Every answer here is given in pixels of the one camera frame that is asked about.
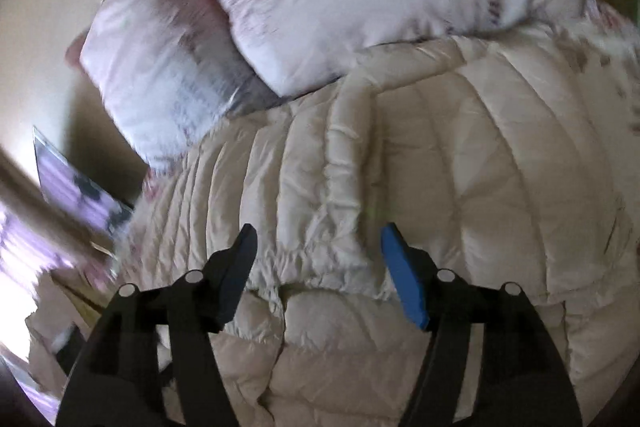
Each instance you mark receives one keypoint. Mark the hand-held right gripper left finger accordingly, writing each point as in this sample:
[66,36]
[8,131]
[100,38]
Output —
[240,269]

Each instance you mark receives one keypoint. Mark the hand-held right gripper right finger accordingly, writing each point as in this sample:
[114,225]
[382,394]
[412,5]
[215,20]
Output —
[405,279]

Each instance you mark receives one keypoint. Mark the cream quilted duvet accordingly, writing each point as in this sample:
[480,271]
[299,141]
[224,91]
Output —
[450,157]

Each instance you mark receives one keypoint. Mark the pink pillow with lavender print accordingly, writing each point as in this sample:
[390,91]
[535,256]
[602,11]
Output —
[150,72]

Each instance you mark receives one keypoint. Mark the floral bedspread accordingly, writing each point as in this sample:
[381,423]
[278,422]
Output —
[615,37]

